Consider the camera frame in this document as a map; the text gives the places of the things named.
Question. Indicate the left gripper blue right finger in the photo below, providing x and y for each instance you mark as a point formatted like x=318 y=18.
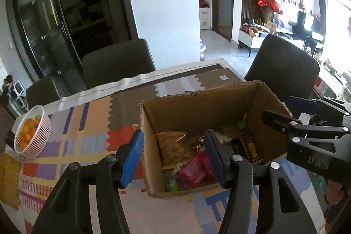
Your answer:
x=217 y=157

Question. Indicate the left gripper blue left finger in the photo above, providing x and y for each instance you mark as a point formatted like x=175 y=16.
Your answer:
x=130 y=155

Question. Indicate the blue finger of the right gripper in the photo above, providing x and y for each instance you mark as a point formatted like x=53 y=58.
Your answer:
x=297 y=106
x=277 y=121

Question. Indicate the white snack packet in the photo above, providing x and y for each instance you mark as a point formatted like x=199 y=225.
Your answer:
x=226 y=134

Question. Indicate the green candy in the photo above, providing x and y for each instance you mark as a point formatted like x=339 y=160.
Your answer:
x=242 y=123

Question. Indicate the green lollipop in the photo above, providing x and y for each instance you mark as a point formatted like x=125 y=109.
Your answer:
x=171 y=180

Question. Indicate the gold brown candy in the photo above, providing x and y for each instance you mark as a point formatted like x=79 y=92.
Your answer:
x=199 y=143

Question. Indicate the brown biscuit packet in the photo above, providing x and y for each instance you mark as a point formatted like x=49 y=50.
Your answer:
x=171 y=148

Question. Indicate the right hand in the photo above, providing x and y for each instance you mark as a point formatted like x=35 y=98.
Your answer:
x=335 y=193

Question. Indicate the dark chair right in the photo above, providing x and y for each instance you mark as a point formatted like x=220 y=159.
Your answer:
x=284 y=68

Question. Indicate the dark chair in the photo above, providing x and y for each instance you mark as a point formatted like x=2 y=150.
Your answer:
x=116 y=62
x=42 y=92
x=284 y=68

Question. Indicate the brown cardboard box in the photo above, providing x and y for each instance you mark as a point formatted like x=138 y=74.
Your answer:
x=193 y=113

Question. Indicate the white low cabinet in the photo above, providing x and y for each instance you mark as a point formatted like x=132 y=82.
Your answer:
x=252 y=38

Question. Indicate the white plastic basket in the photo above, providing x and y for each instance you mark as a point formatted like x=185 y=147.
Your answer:
x=41 y=136

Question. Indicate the oranges in basket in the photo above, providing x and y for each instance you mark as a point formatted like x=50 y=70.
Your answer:
x=28 y=130

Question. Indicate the red balloon decoration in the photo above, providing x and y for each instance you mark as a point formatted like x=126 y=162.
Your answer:
x=276 y=7

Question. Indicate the dark chair far left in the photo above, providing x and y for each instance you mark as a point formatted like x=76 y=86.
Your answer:
x=42 y=92

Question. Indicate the woven straw mat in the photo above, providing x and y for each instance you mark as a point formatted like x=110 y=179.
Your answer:
x=9 y=176

